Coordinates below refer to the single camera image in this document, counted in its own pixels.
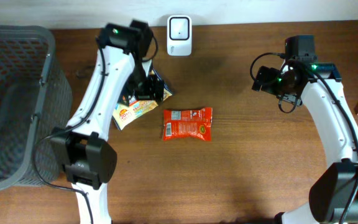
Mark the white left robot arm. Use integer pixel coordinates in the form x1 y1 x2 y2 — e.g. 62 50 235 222
47 20 165 223

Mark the yellow wet wipes pack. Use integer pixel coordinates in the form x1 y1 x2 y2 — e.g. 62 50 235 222
112 62 173 131

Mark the grey plastic basket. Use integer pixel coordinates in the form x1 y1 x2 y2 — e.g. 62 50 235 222
0 26 73 190

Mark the red snack bag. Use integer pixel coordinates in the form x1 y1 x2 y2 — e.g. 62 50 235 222
162 107 213 141

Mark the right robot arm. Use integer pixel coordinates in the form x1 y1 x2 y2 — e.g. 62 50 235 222
251 35 358 224

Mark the white barcode scanner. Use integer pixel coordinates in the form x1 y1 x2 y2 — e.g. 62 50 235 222
167 15 193 57

